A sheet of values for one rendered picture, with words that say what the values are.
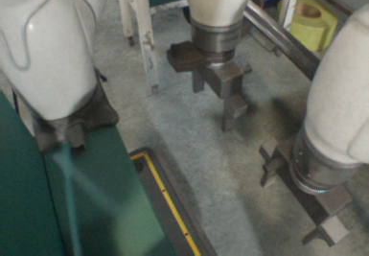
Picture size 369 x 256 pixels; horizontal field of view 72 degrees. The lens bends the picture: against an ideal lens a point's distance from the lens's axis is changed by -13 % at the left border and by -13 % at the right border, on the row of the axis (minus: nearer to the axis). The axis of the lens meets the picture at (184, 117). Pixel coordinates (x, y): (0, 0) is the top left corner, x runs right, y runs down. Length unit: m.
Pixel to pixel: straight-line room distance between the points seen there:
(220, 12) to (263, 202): 0.97
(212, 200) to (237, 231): 0.17
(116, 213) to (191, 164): 0.89
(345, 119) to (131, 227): 0.34
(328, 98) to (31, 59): 0.39
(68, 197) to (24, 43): 0.26
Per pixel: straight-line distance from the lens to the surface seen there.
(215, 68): 0.53
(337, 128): 0.28
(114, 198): 0.49
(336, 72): 0.26
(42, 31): 0.45
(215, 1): 0.43
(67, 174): 0.54
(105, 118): 0.56
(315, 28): 1.97
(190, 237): 0.87
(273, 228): 1.25
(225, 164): 1.34
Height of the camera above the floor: 1.15
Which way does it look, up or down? 51 degrees down
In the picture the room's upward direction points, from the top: 3 degrees counter-clockwise
